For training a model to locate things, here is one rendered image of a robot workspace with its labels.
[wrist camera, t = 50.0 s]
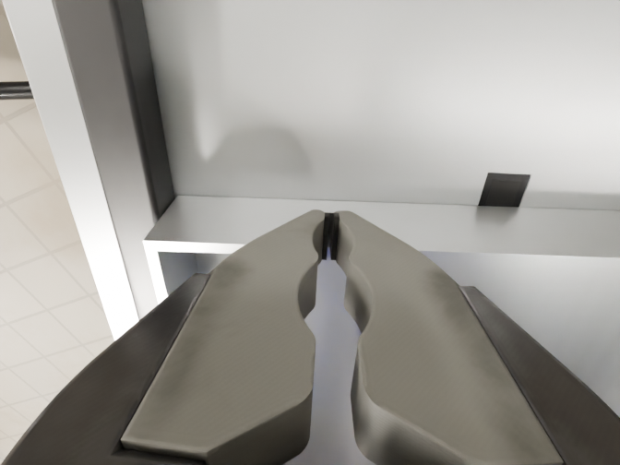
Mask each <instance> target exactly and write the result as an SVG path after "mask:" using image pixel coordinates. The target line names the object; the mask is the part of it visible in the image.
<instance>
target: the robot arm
mask: <svg viewBox="0 0 620 465"><path fill-rule="evenodd" d="M328 238H329V247H330V258H331V260H336V262H337V264H338V265H339V266H340V267H341V269H342V270H343V271H344V273H345V275H346V277H347V279H346V287H345V295H344V303H343V304H344V308H345V310H346V311H347V312H348V313H349V314H350V315H351V317H352V318H353V319H354V321H355V322H356V324H357V326H358V328H359V329H360V331H361V336H360V338H359V340H358V346H357V353H356V358H355V365H354V370H353V377H352V388H351V405H352V421H353V430H354V438H355V442H356V445H357V447H358V448H359V450H360V451H361V453H362V454H363V455H364V456H365V457H366V458H367V459H369V460H370V461H372V462H373V463H374V464H375V465H620V418H619V416H618V415H617V414H616V413H615V412H614V411H613V410H612V409H611V408H610V407H609V406H608V405H607V404H606V403H605V402H604V401H603V400H602V399H601V398H600V397H599V396H598V395H597V394H596V393H595V392H593V391H592V390H591V389H590V388H589V387H588V386H587V385H586V384H585V383H584V382H583V381H581V380H580V379H579V378H578V377H577V376H576V375H575V374H573V373H572V372H571V371H570V370H569V369H568V368H567V367H566V366H564V365H563V364H562V363H561V362H560V361H559V360H557V359H556V358H555V357H554V356H553V355H552V354H551V353H549V352H548V351H547V350H546V349H545V348H544V347H543V346H542V345H541V344H540V343H539V342H538V341H537V340H535V339H534V338H533V337H532V336H531V335H530V334H529V333H527V332H526V331H525V330H524V329H523V328H522V327H520V326H519V325H518V324H517V323H516V322H515V321H514V320H512V319H511V318H510V317H509V316H508V315H507V314H505V313H504V312H503V311H502V310H501V309H500V308H499V307H498V306H496V305H495V304H494V303H493V302H492V301H491V300H489V299H488V298H487V297H486V296H485V295H484V294H483V293H481V292H480V291H479V290H478V289H477V288H476V287H474V286H459V285H458V284H457V283H456V282H455V281H454V280H453V279H452V278H451V277H450V276H449V275H447V274H446V272H445V271H444V270H443V269H441V268H440V267H439V266H438V265H437V264H436V263H434V262H433V261H432V260H431V259H429V258H428V257H427V256H425V255H424V254H422V253H421V252H419V251H418V250H416V249H415V248H413V247H412V246H410V245H409V244H406V243H405V242H403V241H401V240H400V239H399V238H397V237H395V236H394V235H392V234H390V233H388V232H386V231H384V230H383V229H381V228H379V227H377V226H376V225H374V224H373V223H371V222H370V221H367V220H366V219H364V218H362V217H360V216H359V215H357V214H355V213H353V212H351V211H348V210H339V211H335V212H333V213H331V212H324V211H322V210H320V209H312V210H310V211H308V212H306V213H305V214H303V215H301V216H299V217H297V218H295V219H293V220H291V221H288V222H286V223H284V224H282V225H281V226H279V227H277V228H275V229H273V230H272V231H270V232H267V233H265V234H263V235H261V236H259V237H257V238H256V239H254V240H253V241H251V242H249V243H248V244H246V245H244V246H242V247H241V248H239V249H238V250H236V251H235V252H233V253H232V254H230V255H229V256H227V257H226V258H225V259H224V260H222V261H221V262H220V264H219V265H217V266H216V267H215V268H214V269H213V270H212V271H211V272H209V273H208V274H202V273H195V274H194V275H193V276H191V277H190V278H189V279H188V280H186V281H185V282H184V283H183V284H182V285H180V286H179V287H178V288H177V289H176V290H175V291H173V292H172V293H171V294H170V295H168V296H167V297H166V298H165V299H164V300H163V301H161V302H160V303H159V304H158V305H156V306H155V307H154V308H153V309H152V310H150V311H149V312H148V313H147V314H146V315H145V316H143V317H142V318H141V319H140V320H138V322H137V323H136V324H135V325H134V326H132V327H131V328H130V329H129V330H127V331H126V332H125V333H124V334H123V335H122V336H120V337H119V338H118V339H117V340H115V341H114V342H113V343H112V344H111V345H109V346H108V347H107V348H106V349H105V350H104V351H102V352H101V353H100V354H99V355H98V356H96V357H95V358H94V359H93V360H92V361H91V362H90V363H89V364H87V365H86V366H85V367H84V368H83V369H82V370H81V371H80V372H79V373H78V374H77V375H76V376H75V377H74V378H73V379H72V380H71V381H70V382H69V383H68V384H67V385H66V386H65V387H64V388H63V389H62V390H61V391H60V392H59V393H58V394H57V395H56V396H55V397H54V398H53V400H52V401H51V402H50V403H49V404H48V405H47V406H46V407H45V408H44V410H43V411H42V412H41V413H40V414H39V416H38V417H37V418H36V419H35V420H34V422H33V423H32V424H31V425H30V427H29V428H28V429H27V430H26V432H25V433H24V434H23V435H22V437H21V438H20V439H19V441H18V442H17V443H16V444H15V445H14V446H13V448H12V449H11V451H10V452H9V453H8V455H7V456H6V458H5V459H4V461H3V462H2V463H1V465H282V464H284V463H286V462H287V461H289V460H291V459H293V458H295V457H296V456H298V455H299V454H301V453H302V452H303V451H304V449H305V448H306V446H307V444H308V441H309V437H310V426H311V412H312V399H313V385H314V371H315V357H316V338H315V336H314V334H313V332H312V331H311V330H310V328H309V327H308V326H307V325H306V323H305V321H304V320H305V318H306V317H307V316H308V314H309V313H310V312H311V311H312V310H313V309H314V308H315V305H316V280H317V266H318V265H319V264H320V263H321V261H322V260H327V251H328Z"/></svg>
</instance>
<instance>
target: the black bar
mask: <svg viewBox="0 0 620 465"><path fill-rule="evenodd" d="M52 4H53V8H54V13H55V17H56V20H57V24H58V28H59V30H60V34H61V38H62V41H63V45H64V47H65V51H66V57H67V61H68V64H69V67H70V71H71V75H72V78H73V81H74V85H75V88H76V92H77V97H78V101H79V105H80V108H81V112H82V115H83V118H84V122H85V126H86V128H87V132H88V136H89V142H90V145H91V148H92V152H93V156H94V159H95V162H96V166H97V169H98V173H99V176H100V179H101V186H102V189H103V193H104V196H105V199H106V203H107V207H108V210H109V213H110V217H111V220H112V224H113V229H114V233H115V237H116V240H117V243H118V247H119V250H120V254H121V258H122V260H123V264H124V268H125V274H126V277H127V280H128V284H129V288H130V291H131V294H132V298H133V301H134V305H135V308H136V311H137V317H138V320H140V319H141V318H142V317H143V316H145V315H146V314H147V313H148V312H149V311H150V310H152V309H153V308H154V307H155V306H156V305H158V300H157V296H156V292H155V288H154V284H153V280H152V277H151V273H150V269H149V262H148V259H147V255H146V251H145V247H144V244H143V240H144V239H145V237H146V236H147V235H148V233H149V232H150V230H151V229H152V228H153V227H154V225H155V224H156V223H157V221H158V220H159V219H160V218H161V216H162V215H163V213H164V212H165V211H166V210H167V208H168V207H170V205H171V204H172V203H173V201H174V200H175V197H174V191H173V181H172V176H171V170H170V164H169V159H168V153H167V148H166V142H165V136H164V131H163V125H162V120H161V109H160V104H159V98H158V92H157V87H156V81H155V76H154V70H153V64H152V59H151V52H150V47H149V36H148V31H147V25H146V20H145V14H144V8H143V3H142V0H52Z"/></svg>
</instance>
